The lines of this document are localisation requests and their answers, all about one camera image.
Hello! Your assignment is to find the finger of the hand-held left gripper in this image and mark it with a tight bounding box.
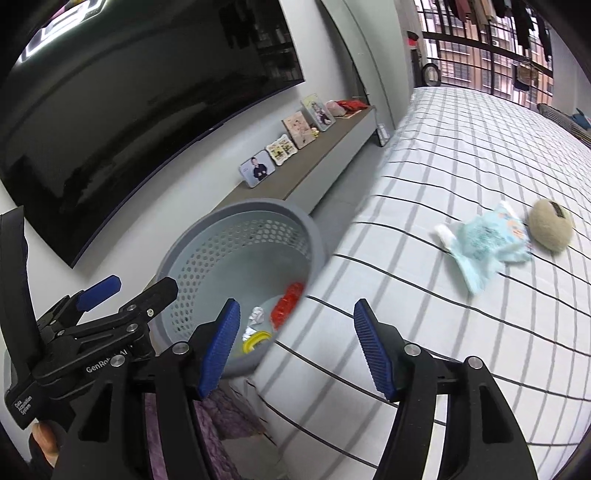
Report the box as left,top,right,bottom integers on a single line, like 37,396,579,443
37,274,122,335
69,277,179,354

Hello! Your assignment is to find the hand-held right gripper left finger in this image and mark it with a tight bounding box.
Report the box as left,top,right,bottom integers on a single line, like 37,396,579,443
51,298,242,480

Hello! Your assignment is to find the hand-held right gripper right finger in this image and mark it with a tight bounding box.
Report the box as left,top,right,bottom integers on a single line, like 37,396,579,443
353,298,539,480

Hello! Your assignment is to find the yellow plastic ring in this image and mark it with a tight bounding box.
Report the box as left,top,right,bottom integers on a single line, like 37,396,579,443
242,330,271,354

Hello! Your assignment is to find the red plastic bag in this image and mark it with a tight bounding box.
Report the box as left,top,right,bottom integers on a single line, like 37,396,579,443
270,282,304,329

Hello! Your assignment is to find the grey perforated laundry basket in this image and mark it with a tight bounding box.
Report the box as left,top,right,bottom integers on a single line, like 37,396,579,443
150,198,329,380

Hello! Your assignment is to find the person's left hand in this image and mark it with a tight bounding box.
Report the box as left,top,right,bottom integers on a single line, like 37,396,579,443
30,418,68,457

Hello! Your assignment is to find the white checked bed sheet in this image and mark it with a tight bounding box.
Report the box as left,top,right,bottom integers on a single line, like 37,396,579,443
252,87,591,480

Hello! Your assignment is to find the purple knitted cloth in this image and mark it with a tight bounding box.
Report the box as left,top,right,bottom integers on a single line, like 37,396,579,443
143,383,269,480

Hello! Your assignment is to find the light blue wipes packet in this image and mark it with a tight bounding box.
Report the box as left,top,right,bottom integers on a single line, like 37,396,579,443
434,200,534,296

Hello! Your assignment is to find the black curved television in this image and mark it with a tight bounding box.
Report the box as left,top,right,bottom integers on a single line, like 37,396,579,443
0,0,306,269

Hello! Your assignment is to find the grey television cabinet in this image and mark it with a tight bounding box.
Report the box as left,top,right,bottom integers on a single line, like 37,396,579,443
210,105,377,217

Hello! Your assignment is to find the beige plush ball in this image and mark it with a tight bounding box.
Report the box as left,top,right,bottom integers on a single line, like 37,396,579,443
527,198,575,253

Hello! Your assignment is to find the black window grille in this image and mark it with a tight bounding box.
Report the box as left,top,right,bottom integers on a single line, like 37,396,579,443
416,0,555,109

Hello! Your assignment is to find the row of hanging clothes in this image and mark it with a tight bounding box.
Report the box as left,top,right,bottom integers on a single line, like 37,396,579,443
431,0,555,61

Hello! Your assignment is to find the photo frame with dark-suited figure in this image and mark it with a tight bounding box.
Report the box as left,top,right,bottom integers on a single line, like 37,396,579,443
239,150,278,189

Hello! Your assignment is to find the scalloped cartoon photo frame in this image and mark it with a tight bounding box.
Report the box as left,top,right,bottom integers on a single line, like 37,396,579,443
265,134,296,165

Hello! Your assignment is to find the pink photo frame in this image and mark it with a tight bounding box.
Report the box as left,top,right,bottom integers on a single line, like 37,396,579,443
283,110,315,149

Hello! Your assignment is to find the tall white photo frame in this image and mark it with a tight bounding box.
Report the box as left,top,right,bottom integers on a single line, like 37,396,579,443
301,93,335,132

